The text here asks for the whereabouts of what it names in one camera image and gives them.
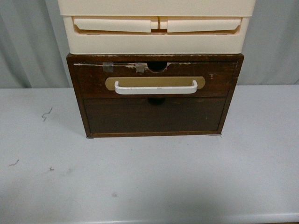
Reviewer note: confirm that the lower wooden drawer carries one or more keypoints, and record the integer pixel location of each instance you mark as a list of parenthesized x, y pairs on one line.
[(139, 115)]

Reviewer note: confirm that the grey curtain backdrop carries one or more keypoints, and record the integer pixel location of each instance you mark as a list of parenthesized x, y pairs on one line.
[(34, 46)]

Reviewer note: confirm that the cream plastic storage box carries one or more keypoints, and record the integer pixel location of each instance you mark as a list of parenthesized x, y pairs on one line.
[(82, 44)]

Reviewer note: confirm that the wooden drawer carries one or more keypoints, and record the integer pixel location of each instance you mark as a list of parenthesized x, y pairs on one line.
[(139, 115), (218, 76)]

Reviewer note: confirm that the upper wooden drawer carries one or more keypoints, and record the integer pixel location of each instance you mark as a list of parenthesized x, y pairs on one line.
[(218, 76)]

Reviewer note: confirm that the tan handle backing plate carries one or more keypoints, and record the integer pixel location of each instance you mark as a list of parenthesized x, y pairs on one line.
[(153, 82)]

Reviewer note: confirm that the dark brown wooden drawer cabinet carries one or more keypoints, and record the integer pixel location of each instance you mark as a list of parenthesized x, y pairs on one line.
[(155, 63)]

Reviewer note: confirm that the grey tape piece right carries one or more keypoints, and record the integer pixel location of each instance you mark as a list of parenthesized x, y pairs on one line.
[(140, 67)]

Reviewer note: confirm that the upper cream plastic box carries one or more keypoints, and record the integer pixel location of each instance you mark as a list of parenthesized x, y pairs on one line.
[(206, 8)]

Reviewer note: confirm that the grey tape piece left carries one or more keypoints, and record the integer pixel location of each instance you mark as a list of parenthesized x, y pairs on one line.
[(108, 67)]

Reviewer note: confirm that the grey tape piece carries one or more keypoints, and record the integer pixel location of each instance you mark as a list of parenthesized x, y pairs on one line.
[(108, 67), (140, 67)]

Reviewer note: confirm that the white drawer handle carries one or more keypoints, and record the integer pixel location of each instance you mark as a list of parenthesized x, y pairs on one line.
[(156, 90)]

